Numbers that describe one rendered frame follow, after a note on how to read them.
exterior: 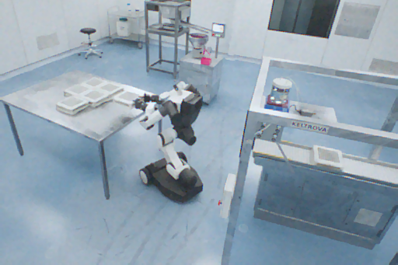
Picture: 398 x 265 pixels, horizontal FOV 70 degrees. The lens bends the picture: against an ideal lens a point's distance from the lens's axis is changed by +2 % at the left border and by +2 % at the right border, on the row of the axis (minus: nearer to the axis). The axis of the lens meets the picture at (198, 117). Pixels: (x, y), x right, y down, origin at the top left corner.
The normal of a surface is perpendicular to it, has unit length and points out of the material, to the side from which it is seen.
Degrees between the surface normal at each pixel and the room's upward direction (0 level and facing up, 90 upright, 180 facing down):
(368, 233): 90
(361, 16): 90
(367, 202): 90
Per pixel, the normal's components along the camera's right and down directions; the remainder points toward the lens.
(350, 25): -0.36, 0.46
